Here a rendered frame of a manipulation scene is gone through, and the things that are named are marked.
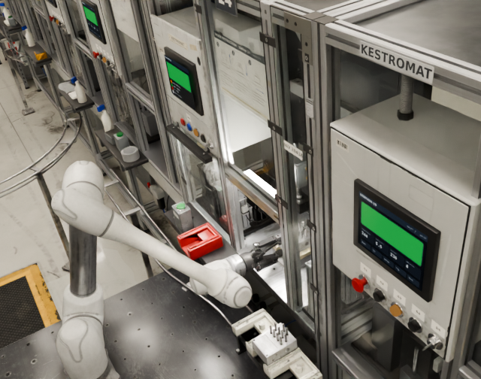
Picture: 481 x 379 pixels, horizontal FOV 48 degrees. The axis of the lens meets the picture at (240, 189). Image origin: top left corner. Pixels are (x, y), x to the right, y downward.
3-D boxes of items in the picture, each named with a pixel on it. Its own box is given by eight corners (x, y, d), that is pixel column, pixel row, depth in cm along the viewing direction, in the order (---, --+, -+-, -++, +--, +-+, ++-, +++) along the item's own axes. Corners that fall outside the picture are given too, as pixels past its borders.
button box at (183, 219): (175, 225, 248) (170, 204, 242) (190, 219, 251) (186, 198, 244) (183, 234, 243) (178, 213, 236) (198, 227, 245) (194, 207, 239)
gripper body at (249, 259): (246, 277, 207) (267, 268, 211) (246, 261, 202) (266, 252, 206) (237, 267, 212) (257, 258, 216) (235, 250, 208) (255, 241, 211)
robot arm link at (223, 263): (225, 277, 211) (240, 289, 200) (189, 294, 205) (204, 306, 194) (219, 253, 208) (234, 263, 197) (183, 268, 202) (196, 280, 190)
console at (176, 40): (165, 121, 234) (143, 16, 208) (222, 101, 245) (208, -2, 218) (211, 161, 203) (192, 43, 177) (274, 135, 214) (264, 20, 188)
